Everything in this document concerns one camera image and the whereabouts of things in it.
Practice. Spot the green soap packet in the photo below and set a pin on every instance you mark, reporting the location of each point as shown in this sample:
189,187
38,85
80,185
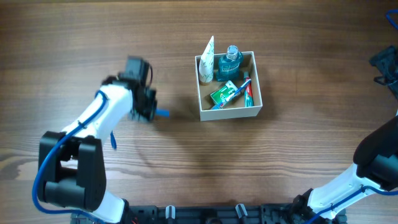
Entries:
225,95

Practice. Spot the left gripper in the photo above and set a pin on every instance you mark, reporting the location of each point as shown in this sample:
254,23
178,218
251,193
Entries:
148,116

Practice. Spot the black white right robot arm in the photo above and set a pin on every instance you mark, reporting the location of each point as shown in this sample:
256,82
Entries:
373,171

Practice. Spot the green white toothpaste tube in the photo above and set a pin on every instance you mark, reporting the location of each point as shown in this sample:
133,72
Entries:
248,99

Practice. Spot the blue disposable razor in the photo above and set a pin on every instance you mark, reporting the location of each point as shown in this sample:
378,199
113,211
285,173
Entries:
162,113

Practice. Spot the blue mouthwash bottle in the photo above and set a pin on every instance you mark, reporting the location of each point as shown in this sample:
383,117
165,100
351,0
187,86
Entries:
228,65

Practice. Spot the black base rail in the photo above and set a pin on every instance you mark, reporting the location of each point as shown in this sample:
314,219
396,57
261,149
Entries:
263,214

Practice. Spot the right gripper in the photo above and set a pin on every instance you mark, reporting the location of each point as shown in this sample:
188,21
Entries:
380,60

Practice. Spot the white cardboard box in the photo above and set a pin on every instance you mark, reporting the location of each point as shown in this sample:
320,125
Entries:
236,107

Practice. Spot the white leaf-print tube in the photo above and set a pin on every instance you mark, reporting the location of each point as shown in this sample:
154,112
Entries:
206,66

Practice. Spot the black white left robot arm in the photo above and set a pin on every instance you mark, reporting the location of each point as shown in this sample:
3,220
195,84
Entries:
71,175

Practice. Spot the blue white toothbrush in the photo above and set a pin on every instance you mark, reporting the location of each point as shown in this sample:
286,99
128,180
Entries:
229,92

